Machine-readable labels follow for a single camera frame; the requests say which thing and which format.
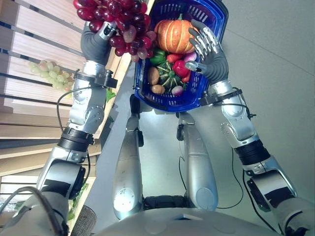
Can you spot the small red chili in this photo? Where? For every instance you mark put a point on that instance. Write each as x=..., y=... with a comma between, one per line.
x=187, y=78

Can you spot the green leaf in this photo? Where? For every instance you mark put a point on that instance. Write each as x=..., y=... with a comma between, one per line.
x=110, y=94

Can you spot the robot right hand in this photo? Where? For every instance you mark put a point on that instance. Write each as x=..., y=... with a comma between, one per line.
x=216, y=66

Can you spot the purple white turnip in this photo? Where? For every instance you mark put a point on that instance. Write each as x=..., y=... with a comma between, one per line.
x=177, y=90

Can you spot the wooden slatted shelf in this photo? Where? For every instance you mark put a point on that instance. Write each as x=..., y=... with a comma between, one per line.
x=37, y=86

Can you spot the green grape bunch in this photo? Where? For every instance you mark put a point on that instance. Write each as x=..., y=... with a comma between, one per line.
x=53, y=73

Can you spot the small brown potato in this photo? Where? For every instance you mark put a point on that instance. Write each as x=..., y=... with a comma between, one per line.
x=158, y=89

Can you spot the orange pumpkin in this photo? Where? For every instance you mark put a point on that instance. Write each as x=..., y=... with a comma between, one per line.
x=173, y=35

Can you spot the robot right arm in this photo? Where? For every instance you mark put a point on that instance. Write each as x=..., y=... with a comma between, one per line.
x=241, y=125

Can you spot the red grape bunch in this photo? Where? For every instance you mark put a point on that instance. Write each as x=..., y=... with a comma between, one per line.
x=128, y=22

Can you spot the blue plastic basket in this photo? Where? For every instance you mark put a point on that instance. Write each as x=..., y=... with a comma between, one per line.
x=172, y=100

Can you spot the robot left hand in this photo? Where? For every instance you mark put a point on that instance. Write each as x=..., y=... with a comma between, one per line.
x=94, y=48

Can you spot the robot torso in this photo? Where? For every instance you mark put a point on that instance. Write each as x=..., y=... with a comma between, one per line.
x=184, y=223

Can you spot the red bell pepper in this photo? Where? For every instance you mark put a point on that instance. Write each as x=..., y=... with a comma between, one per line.
x=180, y=68

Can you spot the robot right leg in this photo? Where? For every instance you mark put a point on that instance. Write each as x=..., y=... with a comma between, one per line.
x=199, y=167

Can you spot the purple onion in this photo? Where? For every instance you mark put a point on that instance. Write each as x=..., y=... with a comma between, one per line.
x=190, y=57

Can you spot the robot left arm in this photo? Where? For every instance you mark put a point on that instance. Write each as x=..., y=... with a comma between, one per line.
x=86, y=108

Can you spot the large brown potato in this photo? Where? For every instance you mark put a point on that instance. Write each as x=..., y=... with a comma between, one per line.
x=153, y=75

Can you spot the red orange carrot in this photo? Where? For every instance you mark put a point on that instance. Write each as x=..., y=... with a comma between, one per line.
x=174, y=58

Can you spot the green striped squash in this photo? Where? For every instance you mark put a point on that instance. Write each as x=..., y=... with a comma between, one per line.
x=168, y=75

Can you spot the robot left leg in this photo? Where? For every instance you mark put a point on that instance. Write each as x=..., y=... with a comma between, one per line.
x=129, y=167

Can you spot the leafy green vegetable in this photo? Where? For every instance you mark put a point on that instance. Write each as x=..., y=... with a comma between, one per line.
x=77, y=199

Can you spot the grey textured cylinder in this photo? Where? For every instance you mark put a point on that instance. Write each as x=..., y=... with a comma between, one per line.
x=83, y=221

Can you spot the green bell pepper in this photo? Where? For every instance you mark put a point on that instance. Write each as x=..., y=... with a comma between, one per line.
x=158, y=56

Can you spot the robot leg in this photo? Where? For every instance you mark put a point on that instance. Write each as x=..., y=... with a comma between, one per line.
x=129, y=167
x=199, y=167

